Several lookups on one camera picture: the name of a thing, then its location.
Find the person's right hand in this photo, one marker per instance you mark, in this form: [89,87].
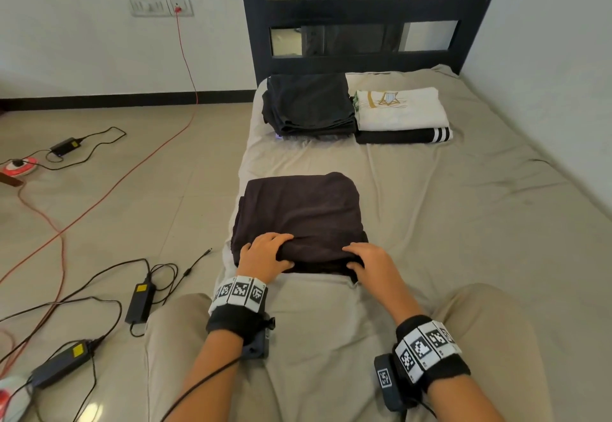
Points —
[380,271]

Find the person's left hand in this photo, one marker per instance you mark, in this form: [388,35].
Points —
[260,259]

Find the person's left thumb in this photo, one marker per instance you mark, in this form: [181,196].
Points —
[287,265]

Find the person's right thumb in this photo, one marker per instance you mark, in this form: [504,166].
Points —
[356,271]

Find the dark brown garment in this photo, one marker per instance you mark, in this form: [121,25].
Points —
[301,211]

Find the person's right forearm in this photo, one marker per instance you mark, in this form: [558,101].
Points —
[461,402]

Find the person's left forearm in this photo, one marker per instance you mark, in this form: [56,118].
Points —
[210,374]

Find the left black wristband with markers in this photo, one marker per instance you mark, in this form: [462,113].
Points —
[236,300]

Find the black wristband with markers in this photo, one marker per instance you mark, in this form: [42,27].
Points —
[430,350]
[236,300]

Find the right black wristband with markers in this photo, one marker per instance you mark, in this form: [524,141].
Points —
[430,350]

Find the mattress with beige sheet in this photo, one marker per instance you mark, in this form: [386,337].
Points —
[478,221]

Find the black folded garment white stripes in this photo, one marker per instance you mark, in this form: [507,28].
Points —
[397,136]

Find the black power adapter yellow label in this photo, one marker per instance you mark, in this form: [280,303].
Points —
[141,300]
[62,363]

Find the dark grey folded clothes stack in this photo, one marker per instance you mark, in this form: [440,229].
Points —
[308,101]

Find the white folded garment gold print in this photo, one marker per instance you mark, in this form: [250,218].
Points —
[406,111]

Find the black skirting board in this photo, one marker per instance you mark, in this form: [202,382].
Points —
[129,100]

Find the small black power adapter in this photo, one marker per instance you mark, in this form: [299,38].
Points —
[65,146]

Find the red white extension reel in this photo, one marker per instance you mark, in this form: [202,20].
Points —
[21,166]

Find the brown wooden piece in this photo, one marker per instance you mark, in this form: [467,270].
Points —
[10,179]

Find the white red round device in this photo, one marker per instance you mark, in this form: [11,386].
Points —
[12,400]

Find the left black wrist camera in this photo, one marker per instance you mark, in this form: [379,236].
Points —
[256,340]

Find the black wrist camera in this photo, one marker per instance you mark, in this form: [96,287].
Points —
[389,383]
[256,340]

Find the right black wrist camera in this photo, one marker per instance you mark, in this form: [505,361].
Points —
[389,383]

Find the black bed headboard frame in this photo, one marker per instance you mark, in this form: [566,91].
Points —
[363,8]

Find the white wall socket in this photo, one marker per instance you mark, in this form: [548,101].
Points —
[185,6]

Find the white wall switch panel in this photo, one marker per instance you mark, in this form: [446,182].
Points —
[149,7]

